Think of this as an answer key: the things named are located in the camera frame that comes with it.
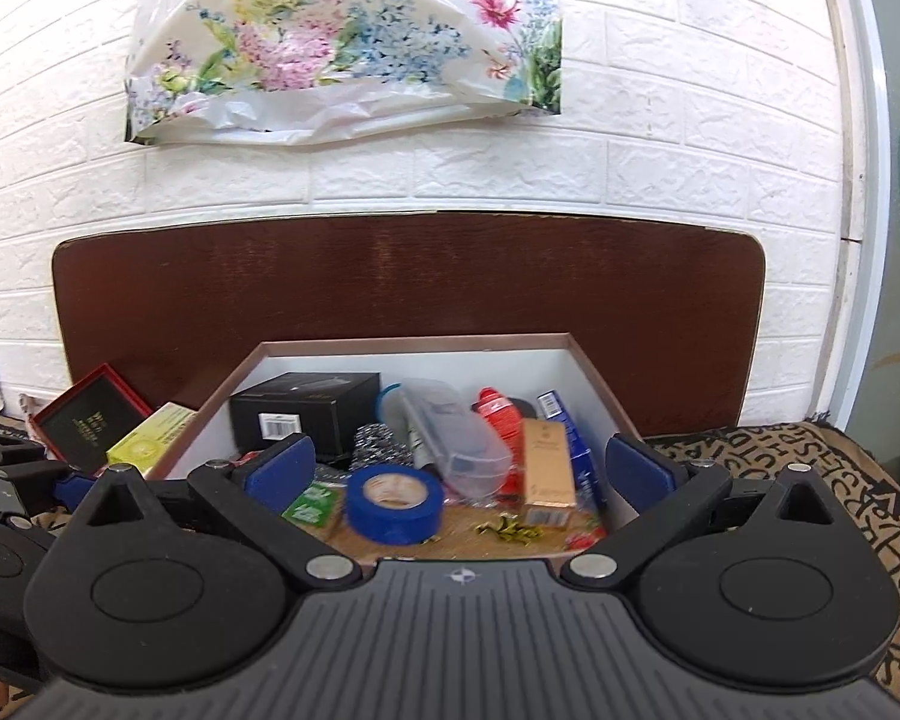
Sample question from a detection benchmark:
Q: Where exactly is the clear plastic case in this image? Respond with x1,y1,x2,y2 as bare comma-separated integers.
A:
397,377,512,502

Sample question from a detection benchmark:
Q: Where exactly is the white door frame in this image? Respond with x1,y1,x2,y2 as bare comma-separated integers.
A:
821,0,892,428

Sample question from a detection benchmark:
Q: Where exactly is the blue tape roll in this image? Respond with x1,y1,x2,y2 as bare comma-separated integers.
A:
345,463,443,545

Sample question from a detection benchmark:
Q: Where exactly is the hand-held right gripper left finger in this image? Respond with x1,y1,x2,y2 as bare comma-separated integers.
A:
67,433,362,592

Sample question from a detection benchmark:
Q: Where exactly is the letter-print blanket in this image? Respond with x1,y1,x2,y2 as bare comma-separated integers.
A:
641,420,900,720

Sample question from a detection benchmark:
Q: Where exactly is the red tube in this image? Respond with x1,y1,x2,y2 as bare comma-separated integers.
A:
474,388,530,500

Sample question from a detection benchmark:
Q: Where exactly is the brown wooden headboard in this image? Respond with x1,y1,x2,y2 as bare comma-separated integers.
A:
51,211,766,436

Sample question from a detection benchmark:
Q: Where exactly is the floral plastic bag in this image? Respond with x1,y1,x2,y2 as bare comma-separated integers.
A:
124,0,565,147

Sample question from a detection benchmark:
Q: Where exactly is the green packet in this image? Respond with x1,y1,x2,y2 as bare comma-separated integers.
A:
281,486,338,530

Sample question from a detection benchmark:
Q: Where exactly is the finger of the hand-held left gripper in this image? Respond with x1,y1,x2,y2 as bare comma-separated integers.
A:
0,461,97,518

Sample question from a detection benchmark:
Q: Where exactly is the small gold box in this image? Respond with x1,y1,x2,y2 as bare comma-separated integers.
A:
521,418,578,530

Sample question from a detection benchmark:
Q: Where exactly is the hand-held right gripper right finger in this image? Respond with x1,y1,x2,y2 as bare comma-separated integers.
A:
561,433,837,592

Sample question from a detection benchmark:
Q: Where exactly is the brown cardboard box container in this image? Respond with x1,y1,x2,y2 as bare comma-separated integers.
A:
144,331,646,563

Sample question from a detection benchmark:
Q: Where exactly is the yellow-green box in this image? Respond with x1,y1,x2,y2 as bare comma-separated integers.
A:
106,401,200,475

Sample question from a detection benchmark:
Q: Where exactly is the steel wool scrubber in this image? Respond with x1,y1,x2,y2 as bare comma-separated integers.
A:
352,424,417,473

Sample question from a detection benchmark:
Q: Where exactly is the gold green foil wrapper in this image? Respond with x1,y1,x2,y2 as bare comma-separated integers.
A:
476,514,545,545

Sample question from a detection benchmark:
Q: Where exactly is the red box with black inside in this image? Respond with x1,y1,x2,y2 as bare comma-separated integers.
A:
30,364,155,477

